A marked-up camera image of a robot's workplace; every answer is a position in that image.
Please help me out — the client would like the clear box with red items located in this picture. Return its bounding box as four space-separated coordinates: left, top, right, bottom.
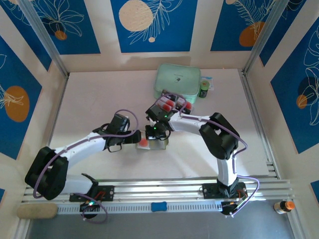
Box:
136 138 169 151

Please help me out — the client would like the mint green zip pouch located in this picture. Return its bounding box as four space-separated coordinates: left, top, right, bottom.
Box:
153 63 202 105

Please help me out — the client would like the small green bottle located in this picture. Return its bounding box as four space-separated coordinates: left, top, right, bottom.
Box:
198 81 210 99

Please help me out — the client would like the blue and white packet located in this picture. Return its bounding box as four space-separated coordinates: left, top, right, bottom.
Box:
200 76 215 92

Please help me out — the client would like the small black electronics board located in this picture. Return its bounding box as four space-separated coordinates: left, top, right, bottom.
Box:
221 201 241 216
79 201 101 213

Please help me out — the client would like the blue bone-shaped clip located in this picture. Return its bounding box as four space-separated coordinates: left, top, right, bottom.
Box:
151 202 167 213

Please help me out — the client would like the beige foam block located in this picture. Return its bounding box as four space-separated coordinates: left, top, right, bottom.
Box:
16 203 58 220

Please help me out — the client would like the orange-capped small bottle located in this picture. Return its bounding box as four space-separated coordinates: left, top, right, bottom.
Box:
273 200 296 215

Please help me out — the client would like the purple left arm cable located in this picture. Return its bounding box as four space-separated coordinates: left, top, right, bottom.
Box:
33 109 139 224

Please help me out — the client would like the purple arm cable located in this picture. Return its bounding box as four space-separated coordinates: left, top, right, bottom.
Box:
155 93 261 218
33 109 139 224

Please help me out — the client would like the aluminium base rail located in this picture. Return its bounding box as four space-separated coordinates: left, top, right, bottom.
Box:
21 177 295 203

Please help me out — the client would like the grey slotted cable duct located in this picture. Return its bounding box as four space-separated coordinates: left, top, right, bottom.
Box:
56 201 223 214

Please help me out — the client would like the aluminium frame post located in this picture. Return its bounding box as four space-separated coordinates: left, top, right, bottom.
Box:
18 0 70 77
243 0 292 73

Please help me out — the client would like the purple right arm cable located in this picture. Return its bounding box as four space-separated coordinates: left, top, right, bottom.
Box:
155 93 261 218

